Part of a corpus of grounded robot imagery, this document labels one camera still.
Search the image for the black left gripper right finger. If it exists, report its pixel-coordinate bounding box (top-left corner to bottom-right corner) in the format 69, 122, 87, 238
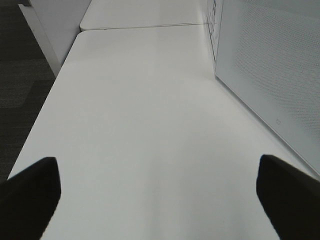
256, 154, 320, 240

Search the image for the white cabinet beside table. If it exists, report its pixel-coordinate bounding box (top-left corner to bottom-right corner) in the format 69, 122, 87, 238
17, 0, 91, 76

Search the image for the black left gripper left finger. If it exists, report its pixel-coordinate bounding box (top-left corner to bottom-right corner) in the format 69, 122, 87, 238
0, 157, 61, 240

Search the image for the white microwave door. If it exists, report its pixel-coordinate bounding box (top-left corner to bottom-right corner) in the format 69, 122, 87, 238
214, 0, 320, 171

